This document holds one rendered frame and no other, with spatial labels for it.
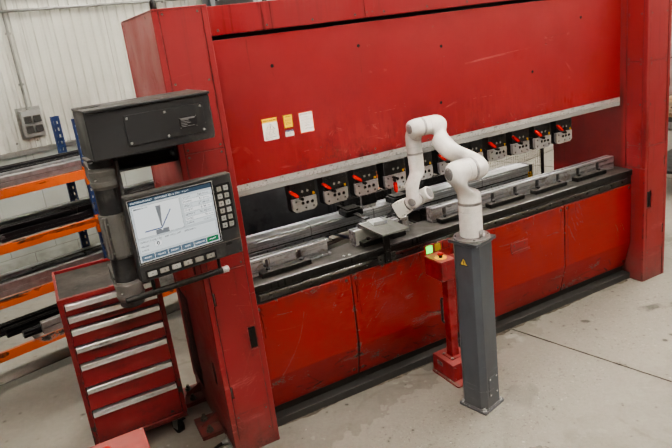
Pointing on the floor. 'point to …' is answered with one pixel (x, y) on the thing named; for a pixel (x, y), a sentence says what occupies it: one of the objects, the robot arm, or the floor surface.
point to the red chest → (119, 354)
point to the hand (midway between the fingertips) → (390, 214)
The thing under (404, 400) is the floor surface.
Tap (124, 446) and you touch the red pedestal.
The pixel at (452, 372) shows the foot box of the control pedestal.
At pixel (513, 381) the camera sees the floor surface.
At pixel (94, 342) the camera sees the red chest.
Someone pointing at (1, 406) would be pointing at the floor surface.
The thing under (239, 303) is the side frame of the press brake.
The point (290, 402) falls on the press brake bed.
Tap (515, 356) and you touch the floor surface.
